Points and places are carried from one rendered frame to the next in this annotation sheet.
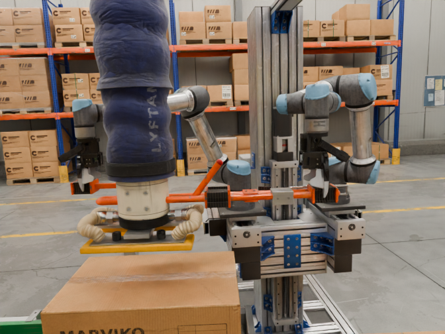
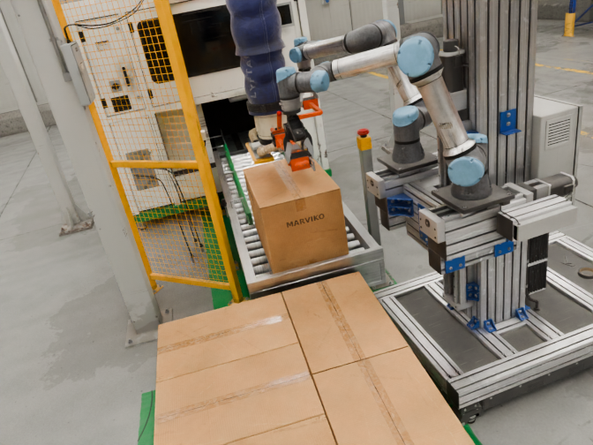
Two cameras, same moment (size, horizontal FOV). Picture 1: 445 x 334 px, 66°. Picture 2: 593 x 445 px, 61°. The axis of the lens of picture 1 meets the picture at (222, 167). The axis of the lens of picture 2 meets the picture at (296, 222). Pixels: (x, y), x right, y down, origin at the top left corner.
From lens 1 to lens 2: 2.39 m
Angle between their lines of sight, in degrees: 79
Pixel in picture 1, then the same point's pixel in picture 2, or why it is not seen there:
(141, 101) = (243, 64)
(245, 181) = (398, 132)
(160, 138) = (257, 88)
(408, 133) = not seen: outside the picture
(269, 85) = (452, 18)
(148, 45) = (236, 28)
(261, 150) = not seen: hidden behind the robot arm
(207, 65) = not seen: outside the picture
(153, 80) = (243, 51)
